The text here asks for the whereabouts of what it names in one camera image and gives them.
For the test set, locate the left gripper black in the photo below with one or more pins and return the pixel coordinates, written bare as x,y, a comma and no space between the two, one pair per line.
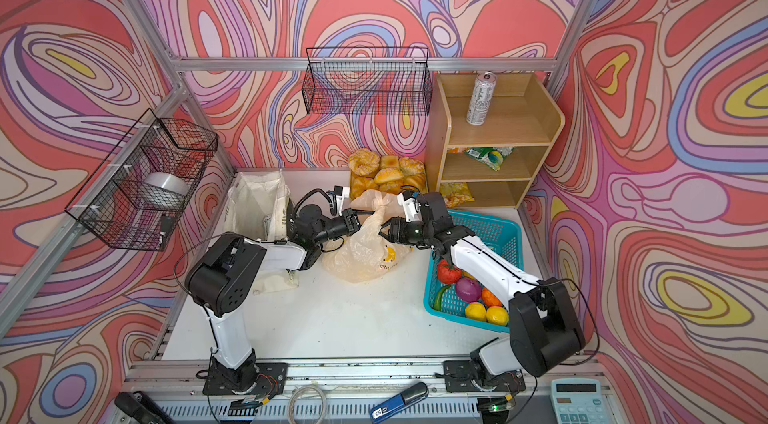
350,218

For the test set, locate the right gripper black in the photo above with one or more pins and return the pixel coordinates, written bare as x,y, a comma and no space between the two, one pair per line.
397,230

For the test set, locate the white canvas tote bag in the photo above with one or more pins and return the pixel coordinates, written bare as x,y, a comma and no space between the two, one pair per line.
257,206

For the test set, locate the translucent beige plastic bag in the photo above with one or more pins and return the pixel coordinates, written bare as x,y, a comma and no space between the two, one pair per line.
366,255

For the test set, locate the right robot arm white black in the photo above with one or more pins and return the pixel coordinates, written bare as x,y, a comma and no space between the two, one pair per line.
544,330

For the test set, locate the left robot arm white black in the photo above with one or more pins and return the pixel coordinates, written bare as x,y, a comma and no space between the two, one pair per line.
222,279

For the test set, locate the yellow chips bag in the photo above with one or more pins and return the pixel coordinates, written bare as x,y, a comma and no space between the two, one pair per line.
456,194

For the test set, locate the red toy tomato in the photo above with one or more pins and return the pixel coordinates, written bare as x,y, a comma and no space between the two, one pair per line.
448,274

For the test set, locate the striped croissant bread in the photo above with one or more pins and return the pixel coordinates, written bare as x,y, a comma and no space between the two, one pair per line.
417,181

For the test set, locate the purple toy onion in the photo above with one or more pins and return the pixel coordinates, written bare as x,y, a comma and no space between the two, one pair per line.
468,289

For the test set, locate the teal plastic basket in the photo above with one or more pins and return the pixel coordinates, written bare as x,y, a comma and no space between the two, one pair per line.
441,300

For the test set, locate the oval bread bun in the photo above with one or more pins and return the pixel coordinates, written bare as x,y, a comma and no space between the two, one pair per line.
387,175

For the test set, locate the sugared bread roll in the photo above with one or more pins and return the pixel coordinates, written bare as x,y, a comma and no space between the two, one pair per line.
364,162

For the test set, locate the orange toy pumpkin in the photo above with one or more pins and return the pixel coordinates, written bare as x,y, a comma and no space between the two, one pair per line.
489,299

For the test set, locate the yellow toy lemon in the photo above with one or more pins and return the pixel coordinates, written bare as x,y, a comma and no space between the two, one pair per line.
497,315
476,311

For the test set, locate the wooden shelf unit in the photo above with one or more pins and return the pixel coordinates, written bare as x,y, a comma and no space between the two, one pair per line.
522,116

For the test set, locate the green snack packet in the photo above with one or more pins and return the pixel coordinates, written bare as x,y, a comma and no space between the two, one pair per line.
493,157

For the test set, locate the yellow toy lemon right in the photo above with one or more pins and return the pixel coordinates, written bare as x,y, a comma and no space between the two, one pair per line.
497,315

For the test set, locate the silver pink drink can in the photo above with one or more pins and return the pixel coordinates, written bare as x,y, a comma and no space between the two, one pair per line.
481,97

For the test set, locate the silver tape roll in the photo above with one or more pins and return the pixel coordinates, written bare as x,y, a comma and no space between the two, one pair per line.
163,191

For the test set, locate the blue black handheld tool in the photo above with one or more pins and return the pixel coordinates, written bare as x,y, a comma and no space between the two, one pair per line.
400,402

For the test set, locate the white calculator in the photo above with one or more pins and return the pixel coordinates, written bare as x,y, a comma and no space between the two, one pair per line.
579,401

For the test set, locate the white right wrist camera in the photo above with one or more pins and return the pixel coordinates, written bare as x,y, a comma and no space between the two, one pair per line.
408,199

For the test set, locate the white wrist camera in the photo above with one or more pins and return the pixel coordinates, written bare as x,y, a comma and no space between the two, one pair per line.
339,196
408,199

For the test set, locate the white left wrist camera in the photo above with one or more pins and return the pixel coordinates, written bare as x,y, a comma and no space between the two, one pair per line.
339,196

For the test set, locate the striped ring bread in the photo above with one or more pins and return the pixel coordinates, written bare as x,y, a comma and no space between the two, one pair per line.
361,184

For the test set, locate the black wire basket back wall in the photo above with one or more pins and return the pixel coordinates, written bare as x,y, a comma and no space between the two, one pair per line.
367,80

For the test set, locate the black wire basket wall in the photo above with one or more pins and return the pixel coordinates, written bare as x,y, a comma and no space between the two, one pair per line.
367,80
139,200

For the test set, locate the black wire basket left wall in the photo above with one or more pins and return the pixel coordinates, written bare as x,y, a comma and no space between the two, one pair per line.
139,200

